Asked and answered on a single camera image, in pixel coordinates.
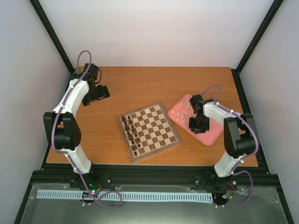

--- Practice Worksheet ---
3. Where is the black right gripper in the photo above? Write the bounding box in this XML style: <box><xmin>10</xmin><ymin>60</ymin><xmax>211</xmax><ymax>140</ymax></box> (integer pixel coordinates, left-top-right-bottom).
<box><xmin>189</xmin><ymin>115</ymin><xmax>210</xmax><ymax>133</ymax></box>

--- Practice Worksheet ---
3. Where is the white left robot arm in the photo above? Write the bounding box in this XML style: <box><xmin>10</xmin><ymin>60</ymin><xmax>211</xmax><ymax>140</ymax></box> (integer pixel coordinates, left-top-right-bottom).
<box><xmin>43</xmin><ymin>63</ymin><xmax>110</xmax><ymax>188</ymax></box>

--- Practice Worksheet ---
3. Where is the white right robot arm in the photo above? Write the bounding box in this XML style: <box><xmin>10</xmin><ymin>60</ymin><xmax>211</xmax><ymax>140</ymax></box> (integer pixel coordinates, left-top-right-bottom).
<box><xmin>189</xmin><ymin>95</ymin><xmax>260</xmax><ymax>178</ymax></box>

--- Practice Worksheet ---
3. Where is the wooden chess board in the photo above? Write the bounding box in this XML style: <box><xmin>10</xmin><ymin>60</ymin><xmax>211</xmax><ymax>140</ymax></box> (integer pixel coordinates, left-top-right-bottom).
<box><xmin>116</xmin><ymin>102</ymin><xmax>182</xmax><ymax>162</ymax></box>

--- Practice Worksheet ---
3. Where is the pink plastic tray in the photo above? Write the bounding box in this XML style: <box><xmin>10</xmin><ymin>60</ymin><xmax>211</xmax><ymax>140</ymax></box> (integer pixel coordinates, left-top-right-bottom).
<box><xmin>168</xmin><ymin>94</ymin><xmax>223</xmax><ymax>146</ymax></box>

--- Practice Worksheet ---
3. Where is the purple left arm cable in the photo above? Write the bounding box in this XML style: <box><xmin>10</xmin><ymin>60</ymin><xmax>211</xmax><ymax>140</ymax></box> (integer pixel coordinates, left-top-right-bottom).
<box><xmin>50</xmin><ymin>50</ymin><xmax>123</xmax><ymax>209</ymax></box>

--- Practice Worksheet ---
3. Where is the black aluminium frame rail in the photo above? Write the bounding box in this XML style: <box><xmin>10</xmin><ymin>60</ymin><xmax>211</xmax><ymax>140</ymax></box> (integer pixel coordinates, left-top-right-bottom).
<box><xmin>30</xmin><ymin>163</ymin><xmax>278</xmax><ymax>187</ymax></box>

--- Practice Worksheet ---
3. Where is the light blue cable duct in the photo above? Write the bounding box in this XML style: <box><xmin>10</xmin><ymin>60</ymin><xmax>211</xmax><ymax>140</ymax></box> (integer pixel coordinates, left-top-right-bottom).
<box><xmin>36</xmin><ymin>189</ymin><xmax>213</xmax><ymax>203</ymax></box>

